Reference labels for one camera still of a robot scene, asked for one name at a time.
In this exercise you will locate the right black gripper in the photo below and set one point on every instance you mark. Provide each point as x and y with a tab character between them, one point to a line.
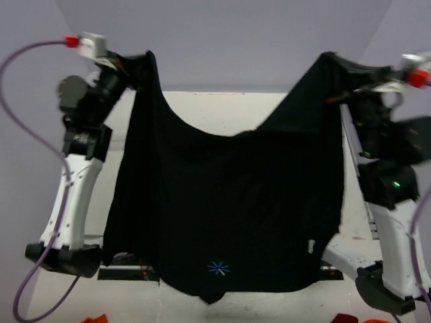
381	79

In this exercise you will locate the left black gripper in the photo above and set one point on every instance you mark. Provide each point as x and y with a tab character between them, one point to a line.
124	76

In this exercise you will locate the black t shirt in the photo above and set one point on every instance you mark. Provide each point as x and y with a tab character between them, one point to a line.
249	213

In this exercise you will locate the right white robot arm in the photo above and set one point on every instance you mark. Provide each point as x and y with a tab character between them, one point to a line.
387	181

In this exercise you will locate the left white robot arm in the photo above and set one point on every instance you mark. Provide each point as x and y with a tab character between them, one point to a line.
61	247

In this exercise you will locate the dark red cloth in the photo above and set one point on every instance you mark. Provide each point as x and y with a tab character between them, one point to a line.
345	318

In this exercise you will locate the orange cloth bottom right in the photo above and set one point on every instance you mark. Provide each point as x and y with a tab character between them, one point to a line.
376	321

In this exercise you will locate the orange cloth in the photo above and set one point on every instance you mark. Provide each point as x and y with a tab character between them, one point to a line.
376	321
100	319

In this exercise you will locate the orange cloth bottom left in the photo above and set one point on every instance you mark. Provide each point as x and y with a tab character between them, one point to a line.
100	319

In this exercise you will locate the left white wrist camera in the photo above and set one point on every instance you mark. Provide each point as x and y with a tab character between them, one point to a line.
92	46

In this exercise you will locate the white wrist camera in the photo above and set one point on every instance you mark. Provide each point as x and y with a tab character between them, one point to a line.
92	46
418	61

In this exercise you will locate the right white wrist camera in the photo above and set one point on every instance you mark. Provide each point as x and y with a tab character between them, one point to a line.
418	61

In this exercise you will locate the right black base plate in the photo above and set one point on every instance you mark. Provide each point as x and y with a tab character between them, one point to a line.
330	273

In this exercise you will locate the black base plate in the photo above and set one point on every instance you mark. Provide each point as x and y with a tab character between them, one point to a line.
127	267
330	273

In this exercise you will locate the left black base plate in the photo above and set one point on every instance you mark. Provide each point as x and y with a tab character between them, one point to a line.
127	267

